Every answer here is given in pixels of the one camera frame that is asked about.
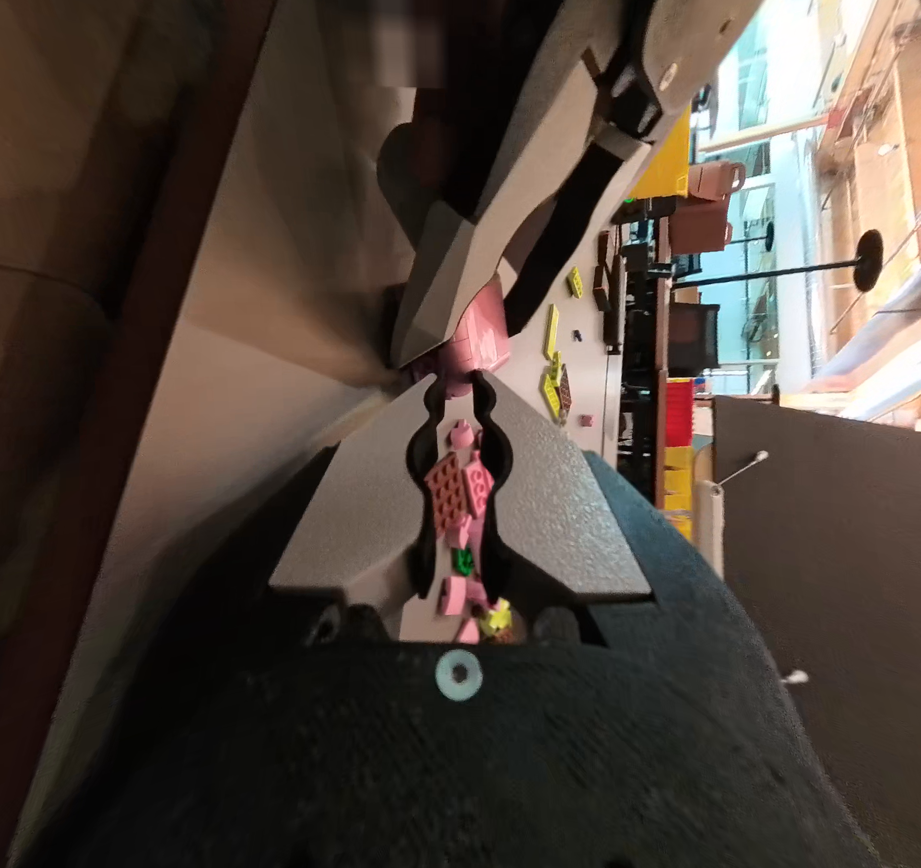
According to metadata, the wide yellow toy brick plate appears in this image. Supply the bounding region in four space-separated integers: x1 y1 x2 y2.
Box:
539 352 567 410

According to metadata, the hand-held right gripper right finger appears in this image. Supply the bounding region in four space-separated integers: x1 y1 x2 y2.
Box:
470 370 654 613

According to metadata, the black partition panel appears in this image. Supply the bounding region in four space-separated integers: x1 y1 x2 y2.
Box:
712 393 921 868

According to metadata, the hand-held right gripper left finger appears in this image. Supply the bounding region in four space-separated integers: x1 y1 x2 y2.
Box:
268 372 443 640

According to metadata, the black pole stand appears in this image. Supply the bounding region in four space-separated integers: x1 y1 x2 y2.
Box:
675 229 886 293

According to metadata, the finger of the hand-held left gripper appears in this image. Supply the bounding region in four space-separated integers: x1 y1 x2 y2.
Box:
390 62 604 370
502 123 652 338

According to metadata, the white tube with metal arms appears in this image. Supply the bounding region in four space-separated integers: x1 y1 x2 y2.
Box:
692 449 771 581

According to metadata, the large pink toy brick block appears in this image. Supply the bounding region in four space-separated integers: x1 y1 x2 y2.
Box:
409 273 513 399

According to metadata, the black crate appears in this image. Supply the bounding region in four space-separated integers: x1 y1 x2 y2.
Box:
668 302 722 371

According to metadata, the small yellow plastic bin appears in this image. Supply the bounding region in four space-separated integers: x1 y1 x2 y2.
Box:
661 446 696 540

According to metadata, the red plastic bin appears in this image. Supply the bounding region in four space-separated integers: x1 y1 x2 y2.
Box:
664 377 696 449

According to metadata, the pile of colourful toy bricks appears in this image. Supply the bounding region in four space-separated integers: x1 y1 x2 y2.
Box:
423 418 518 646

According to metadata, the large yellow plastic bin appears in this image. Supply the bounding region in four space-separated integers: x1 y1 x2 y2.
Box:
632 107 693 201

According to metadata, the long brown toy brick bar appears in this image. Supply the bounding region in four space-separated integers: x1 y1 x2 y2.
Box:
593 230 624 356

